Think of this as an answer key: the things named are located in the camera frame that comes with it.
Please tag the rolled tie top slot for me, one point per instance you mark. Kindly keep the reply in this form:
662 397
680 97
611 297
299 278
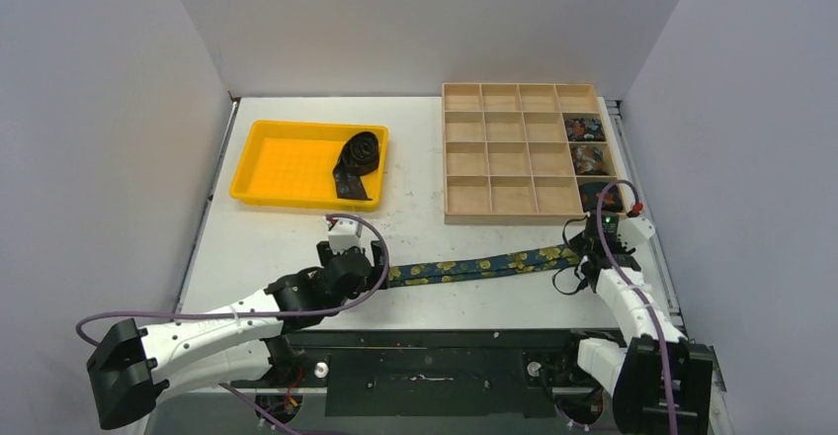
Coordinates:
584 129

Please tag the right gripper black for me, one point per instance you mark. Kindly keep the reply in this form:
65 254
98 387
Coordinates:
585 246

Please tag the rolled tie middle slot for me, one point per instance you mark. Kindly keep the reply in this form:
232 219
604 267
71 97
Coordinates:
588 160

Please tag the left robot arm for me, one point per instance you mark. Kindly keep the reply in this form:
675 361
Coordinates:
134 367

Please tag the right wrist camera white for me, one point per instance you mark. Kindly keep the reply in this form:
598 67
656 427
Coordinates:
635 229

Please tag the yellow plastic tray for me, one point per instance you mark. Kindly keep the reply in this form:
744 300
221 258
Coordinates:
289 165

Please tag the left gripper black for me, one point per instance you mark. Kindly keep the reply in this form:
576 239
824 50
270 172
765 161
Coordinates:
378 269

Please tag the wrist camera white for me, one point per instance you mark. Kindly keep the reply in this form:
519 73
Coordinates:
635 229
343 234

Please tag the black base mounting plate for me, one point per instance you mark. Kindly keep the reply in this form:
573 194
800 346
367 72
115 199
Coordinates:
529 372

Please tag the rolled tie bottom slot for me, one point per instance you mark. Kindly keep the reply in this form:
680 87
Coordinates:
591 193

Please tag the blue yellow floral tie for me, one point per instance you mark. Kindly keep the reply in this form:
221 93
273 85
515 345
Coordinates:
557 257

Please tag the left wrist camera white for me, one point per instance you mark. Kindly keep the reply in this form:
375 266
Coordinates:
343 234

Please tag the wooden compartment box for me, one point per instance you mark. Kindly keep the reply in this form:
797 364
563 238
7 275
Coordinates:
507 159

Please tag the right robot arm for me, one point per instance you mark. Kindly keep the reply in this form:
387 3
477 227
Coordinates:
658 380

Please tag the rolled tie slot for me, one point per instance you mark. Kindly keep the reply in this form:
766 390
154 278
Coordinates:
591 193
584 129
588 160

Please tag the black patterned tie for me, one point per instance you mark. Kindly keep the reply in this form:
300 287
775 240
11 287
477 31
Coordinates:
358 157

